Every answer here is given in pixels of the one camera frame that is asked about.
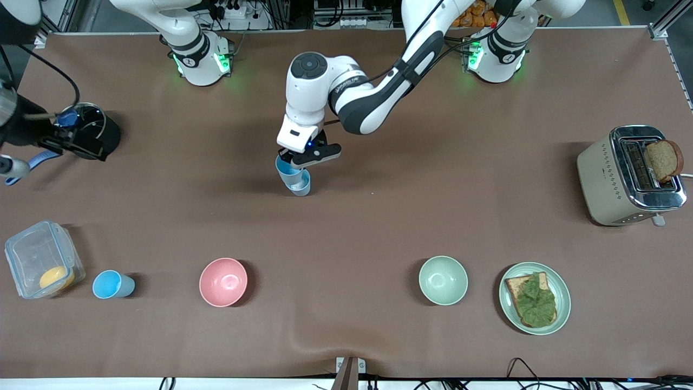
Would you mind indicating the brown table cover mat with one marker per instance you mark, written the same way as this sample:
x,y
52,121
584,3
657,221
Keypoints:
x,y
346,227

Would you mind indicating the toast slice under lettuce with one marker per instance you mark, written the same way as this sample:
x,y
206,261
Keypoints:
x,y
514,287

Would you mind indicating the pale green plate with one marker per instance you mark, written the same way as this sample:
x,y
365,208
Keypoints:
x,y
563,298

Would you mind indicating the white power strip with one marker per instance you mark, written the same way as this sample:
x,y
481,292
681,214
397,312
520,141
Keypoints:
x,y
234,11

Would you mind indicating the pale green bowl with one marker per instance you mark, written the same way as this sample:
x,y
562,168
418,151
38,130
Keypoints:
x,y
443,280

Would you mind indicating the orange packaged snacks pile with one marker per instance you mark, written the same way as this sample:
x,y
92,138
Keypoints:
x,y
476,13

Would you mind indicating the metal table clamp bracket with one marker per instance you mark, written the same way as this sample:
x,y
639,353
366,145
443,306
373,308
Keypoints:
x,y
350,371

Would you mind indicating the pink bowl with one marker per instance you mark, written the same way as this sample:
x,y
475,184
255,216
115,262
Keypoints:
x,y
223,282

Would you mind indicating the light blue plastic cup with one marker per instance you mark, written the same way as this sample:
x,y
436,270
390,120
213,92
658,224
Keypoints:
x,y
303,187
111,285
284,171

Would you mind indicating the brown bread slice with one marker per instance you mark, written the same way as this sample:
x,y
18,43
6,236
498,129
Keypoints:
x,y
663,160

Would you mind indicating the clear plastic food container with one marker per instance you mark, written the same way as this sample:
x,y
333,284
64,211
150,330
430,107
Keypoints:
x,y
32,254

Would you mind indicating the green lettuce leaf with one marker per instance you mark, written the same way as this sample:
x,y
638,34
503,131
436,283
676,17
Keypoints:
x,y
536,300

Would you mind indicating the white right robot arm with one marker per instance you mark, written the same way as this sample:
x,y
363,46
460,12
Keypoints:
x,y
197,59

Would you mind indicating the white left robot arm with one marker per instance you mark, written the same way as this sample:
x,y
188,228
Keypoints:
x,y
368,103

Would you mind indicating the glass lid blue knob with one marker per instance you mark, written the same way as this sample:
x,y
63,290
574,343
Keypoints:
x,y
91,120

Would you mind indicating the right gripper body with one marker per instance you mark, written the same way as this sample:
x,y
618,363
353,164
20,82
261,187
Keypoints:
x,y
26,131

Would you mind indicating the beige chrome toaster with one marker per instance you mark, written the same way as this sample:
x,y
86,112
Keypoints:
x,y
601,179

